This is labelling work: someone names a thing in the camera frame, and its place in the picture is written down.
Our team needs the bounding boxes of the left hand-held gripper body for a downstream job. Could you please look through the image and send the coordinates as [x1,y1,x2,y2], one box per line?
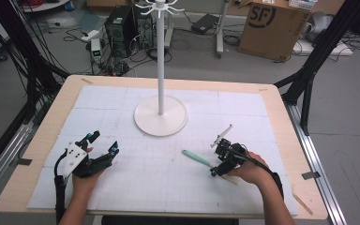
[63,141,113,179]

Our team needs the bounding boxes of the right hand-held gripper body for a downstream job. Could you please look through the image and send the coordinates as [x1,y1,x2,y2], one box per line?
[210,124,248,174]

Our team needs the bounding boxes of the teal handled utensil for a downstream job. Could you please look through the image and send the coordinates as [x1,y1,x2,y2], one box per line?
[181,149,239,186]

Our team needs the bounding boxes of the person's right hand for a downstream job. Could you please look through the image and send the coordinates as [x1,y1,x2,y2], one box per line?
[227,151,272,187]

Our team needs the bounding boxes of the person's left hand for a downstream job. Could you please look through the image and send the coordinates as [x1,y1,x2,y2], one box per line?
[71,170,105,195]

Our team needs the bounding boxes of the white grid mat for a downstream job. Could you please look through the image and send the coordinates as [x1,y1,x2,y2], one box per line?
[27,84,299,217]

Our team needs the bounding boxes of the person's dark clothing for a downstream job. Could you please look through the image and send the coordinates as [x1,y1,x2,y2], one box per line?
[101,215,240,225]

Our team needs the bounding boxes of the tan tape strip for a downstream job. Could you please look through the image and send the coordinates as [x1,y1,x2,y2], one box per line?
[290,184,314,217]

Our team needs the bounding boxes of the device with green display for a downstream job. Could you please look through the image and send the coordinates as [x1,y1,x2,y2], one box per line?
[90,37,103,64]

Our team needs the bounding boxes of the white hook stand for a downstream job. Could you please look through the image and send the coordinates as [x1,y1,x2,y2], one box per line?
[133,0,189,138]

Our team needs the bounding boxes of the white power strip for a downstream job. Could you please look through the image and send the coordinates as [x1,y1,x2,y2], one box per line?
[81,29,101,43]

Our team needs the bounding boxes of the black computer tower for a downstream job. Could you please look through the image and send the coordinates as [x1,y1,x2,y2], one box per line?
[104,5,137,59]
[134,7,156,51]

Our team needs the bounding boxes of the flat black device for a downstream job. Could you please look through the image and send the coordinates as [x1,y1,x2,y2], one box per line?
[190,13,219,35]

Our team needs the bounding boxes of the cardboard box with black logo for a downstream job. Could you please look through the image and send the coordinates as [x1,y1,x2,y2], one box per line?
[237,0,319,62]

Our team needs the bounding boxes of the round white table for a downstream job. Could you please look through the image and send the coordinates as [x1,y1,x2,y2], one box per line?
[22,0,71,13]

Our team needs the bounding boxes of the white keypad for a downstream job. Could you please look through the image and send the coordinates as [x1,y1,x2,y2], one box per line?
[289,0,319,12]

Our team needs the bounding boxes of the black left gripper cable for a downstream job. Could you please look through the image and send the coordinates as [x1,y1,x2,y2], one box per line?
[53,149,68,225]

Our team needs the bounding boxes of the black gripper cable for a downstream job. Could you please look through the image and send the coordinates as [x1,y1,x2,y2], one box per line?
[53,149,68,225]
[224,146,285,200]

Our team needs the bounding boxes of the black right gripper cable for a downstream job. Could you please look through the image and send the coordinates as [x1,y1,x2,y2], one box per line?
[224,146,285,200]

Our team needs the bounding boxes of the aluminium rail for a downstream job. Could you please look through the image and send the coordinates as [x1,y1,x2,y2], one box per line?
[0,121,34,204]
[285,102,348,225]

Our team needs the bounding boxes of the black frame with cables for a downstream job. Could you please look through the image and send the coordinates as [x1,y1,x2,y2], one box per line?
[0,0,71,127]

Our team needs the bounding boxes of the black frame post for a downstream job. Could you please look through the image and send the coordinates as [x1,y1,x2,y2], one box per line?
[274,0,360,136]

